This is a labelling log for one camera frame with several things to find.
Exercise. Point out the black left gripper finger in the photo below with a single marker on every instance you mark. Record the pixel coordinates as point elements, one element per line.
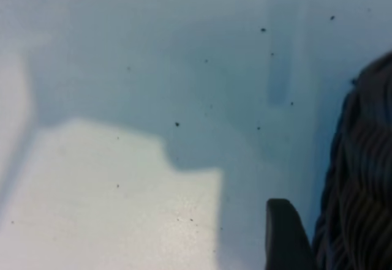
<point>286,239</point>

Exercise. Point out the dark brown woven basket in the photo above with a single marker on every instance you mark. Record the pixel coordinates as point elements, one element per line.
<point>364,175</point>

